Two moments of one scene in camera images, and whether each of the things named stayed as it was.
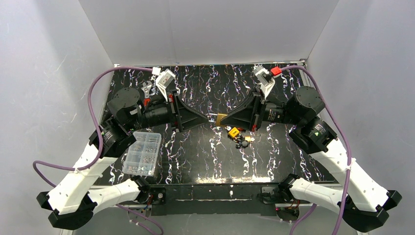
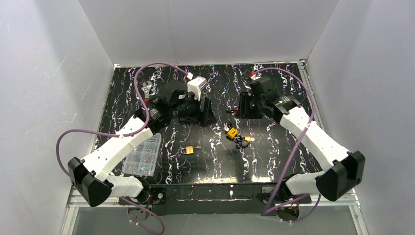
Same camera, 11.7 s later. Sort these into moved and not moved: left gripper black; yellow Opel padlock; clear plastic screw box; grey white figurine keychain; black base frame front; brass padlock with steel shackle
Moved: brass padlock with steel shackle; left gripper black
Not moved: grey white figurine keychain; clear plastic screw box; yellow Opel padlock; black base frame front
